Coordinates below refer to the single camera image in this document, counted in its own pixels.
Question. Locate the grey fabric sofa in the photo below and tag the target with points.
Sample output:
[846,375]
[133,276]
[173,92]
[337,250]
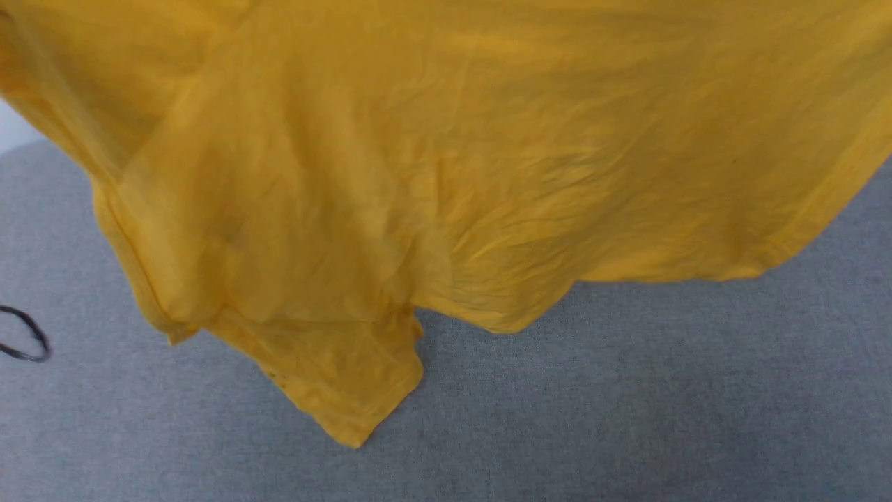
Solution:
[627,390]

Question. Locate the yellow cartoon print garment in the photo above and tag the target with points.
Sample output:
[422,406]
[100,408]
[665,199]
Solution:
[446,139]

